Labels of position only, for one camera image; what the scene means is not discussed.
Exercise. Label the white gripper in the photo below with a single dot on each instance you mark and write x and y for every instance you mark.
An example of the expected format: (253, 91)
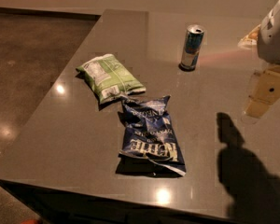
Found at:
(275, 36)

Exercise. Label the silver blue redbull can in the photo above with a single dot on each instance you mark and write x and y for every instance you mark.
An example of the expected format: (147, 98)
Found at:
(192, 46)

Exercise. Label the tan object at table edge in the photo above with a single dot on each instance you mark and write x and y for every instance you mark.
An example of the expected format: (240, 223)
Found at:
(250, 40)

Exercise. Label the green chip bag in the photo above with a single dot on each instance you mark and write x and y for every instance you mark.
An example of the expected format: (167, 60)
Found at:
(108, 78)

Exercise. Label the blue kettle chip bag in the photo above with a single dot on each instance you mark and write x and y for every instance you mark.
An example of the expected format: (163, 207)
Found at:
(149, 134)

